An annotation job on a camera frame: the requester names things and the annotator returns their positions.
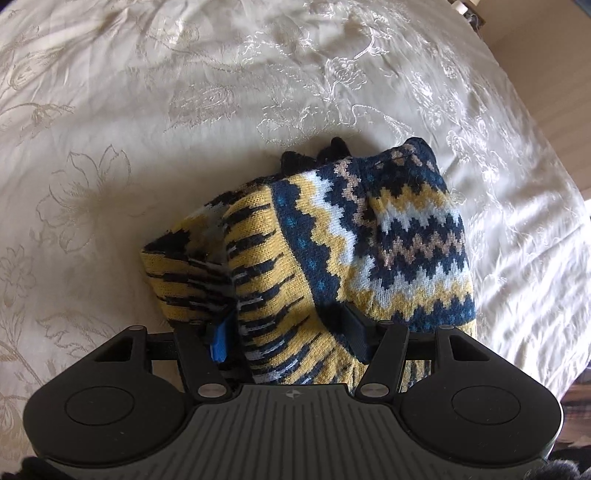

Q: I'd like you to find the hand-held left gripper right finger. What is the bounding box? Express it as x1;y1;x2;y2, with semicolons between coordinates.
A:
339;304;499;401

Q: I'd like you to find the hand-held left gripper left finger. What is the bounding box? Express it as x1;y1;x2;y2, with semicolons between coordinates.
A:
92;318;232;403

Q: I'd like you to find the patterned knit sweater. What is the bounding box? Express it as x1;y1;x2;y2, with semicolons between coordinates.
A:
141;136;478;398

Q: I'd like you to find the cream embroidered bedspread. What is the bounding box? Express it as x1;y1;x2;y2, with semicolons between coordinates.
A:
0;0;591;462

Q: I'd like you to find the black fuzzy cloth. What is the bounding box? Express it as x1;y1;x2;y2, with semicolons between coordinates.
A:
540;455;583;480
19;455;61;480

